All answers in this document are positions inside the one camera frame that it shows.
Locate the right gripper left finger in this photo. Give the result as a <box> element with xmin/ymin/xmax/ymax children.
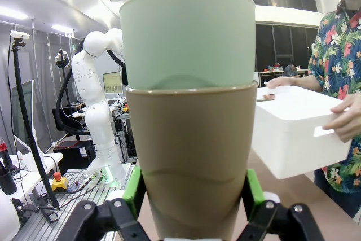
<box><xmin>52</xmin><ymin>165</ymin><xmax>149</xmax><ymax>241</ymax></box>

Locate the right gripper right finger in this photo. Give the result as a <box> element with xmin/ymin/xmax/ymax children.
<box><xmin>239</xmin><ymin>169</ymin><xmax>325</xmax><ymax>241</ymax></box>

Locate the white plastic basket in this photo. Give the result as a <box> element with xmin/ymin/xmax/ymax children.
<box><xmin>250</xmin><ymin>85</ymin><xmax>353</xmax><ymax>180</ymax></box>

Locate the brown plastic cup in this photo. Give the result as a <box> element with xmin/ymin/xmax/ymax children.
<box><xmin>125</xmin><ymin>80</ymin><xmax>259</xmax><ymax>241</ymax></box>

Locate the person's right forearm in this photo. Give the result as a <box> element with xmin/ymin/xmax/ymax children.
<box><xmin>289</xmin><ymin>75</ymin><xmax>322</xmax><ymax>87</ymax></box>

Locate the person's right hand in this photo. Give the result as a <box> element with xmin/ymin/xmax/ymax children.
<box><xmin>266</xmin><ymin>76</ymin><xmax>292</xmax><ymax>90</ymax></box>

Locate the person's left hand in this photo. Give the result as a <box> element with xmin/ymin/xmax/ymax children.
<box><xmin>323</xmin><ymin>93</ymin><xmax>361</xmax><ymax>143</ymax></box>

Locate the aluminium mounting plate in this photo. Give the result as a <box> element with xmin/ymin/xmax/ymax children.
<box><xmin>15</xmin><ymin>163</ymin><xmax>138</xmax><ymax>241</ymax></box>

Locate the black computer case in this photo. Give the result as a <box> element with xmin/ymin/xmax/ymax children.
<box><xmin>52</xmin><ymin>139</ymin><xmax>97</xmax><ymax>172</ymax></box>

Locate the yellow emergency stop button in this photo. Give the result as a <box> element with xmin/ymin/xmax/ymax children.
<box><xmin>51</xmin><ymin>171</ymin><xmax>69</xmax><ymax>193</ymax></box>

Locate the small yellowish display screen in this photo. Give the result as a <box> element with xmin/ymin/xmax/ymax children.
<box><xmin>102</xmin><ymin>71</ymin><xmax>122</xmax><ymax>94</ymax></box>

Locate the black tripod pole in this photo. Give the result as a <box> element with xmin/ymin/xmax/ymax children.
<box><xmin>11</xmin><ymin>39</ymin><xmax>60</xmax><ymax>211</ymax></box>

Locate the seated background person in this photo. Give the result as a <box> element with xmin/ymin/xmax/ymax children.
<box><xmin>283</xmin><ymin>64</ymin><xmax>299</xmax><ymax>78</ymax></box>

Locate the black pen cup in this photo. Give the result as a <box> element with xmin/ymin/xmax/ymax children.
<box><xmin>0</xmin><ymin>167</ymin><xmax>18</xmax><ymax>196</ymax></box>

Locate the cola bottle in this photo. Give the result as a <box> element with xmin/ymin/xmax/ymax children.
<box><xmin>0</xmin><ymin>136</ymin><xmax>15</xmax><ymax>173</ymax></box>

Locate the silver-edged desktop monitor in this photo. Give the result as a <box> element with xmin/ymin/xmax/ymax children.
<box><xmin>11</xmin><ymin>79</ymin><xmax>37</xmax><ymax>155</ymax></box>

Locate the person in floral shirt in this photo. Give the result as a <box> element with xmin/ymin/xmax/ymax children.
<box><xmin>307</xmin><ymin>0</ymin><xmax>361</xmax><ymax>219</ymax></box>

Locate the black corrugated cable conduit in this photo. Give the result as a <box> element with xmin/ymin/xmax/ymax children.
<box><xmin>54</xmin><ymin>49</ymin><xmax>93</xmax><ymax>141</ymax></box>

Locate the small white camera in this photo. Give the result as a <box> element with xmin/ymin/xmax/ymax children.
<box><xmin>10</xmin><ymin>30</ymin><xmax>30</xmax><ymax>40</ymax></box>

